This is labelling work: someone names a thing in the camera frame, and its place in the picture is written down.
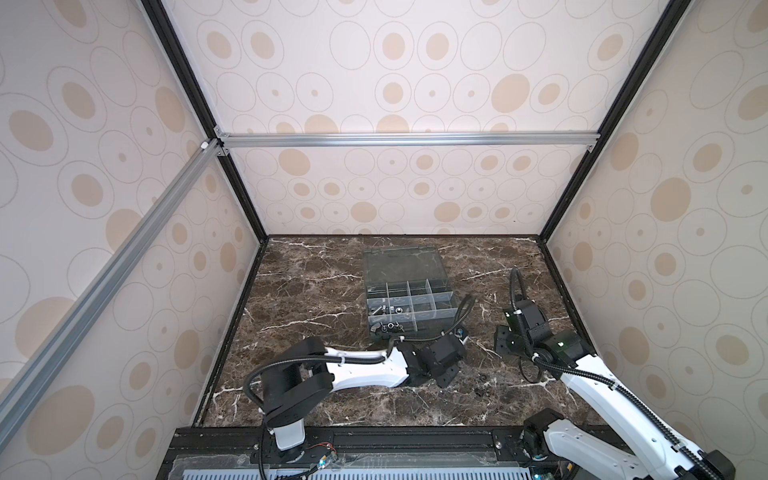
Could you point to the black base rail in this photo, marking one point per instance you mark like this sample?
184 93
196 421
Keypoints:
379 452

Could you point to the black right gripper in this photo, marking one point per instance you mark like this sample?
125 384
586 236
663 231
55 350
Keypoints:
511 341

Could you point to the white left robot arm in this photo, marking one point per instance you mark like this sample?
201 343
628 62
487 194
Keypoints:
289 387

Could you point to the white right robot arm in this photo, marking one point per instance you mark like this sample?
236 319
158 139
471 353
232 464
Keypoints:
655 450

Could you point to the diagonal aluminium frame bar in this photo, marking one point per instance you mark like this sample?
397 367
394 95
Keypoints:
39 372

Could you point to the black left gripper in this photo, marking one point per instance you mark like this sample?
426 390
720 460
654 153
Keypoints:
452 371

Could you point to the horizontal aluminium frame bar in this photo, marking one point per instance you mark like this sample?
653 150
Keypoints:
424 139

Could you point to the clear grey compartment organizer box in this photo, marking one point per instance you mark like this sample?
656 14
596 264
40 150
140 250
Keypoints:
409 286

